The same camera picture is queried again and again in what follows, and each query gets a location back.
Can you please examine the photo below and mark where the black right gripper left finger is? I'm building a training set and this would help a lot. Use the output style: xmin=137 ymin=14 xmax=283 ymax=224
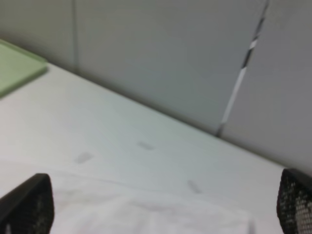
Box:
xmin=0 ymin=174 xmax=54 ymax=234

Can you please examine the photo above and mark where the white short sleeve shirt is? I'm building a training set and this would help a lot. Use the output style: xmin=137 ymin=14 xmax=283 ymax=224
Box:
xmin=0 ymin=161 xmax=252 ymax=234

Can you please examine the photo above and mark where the green plastic tray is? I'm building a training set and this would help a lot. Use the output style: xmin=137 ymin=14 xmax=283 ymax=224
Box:
xmin=0 ymin=40 xmax=48 ymax=98

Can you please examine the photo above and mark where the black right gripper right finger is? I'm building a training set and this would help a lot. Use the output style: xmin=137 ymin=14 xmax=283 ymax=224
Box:
xmin=276 ymin=169 xmax=312 ymax=234

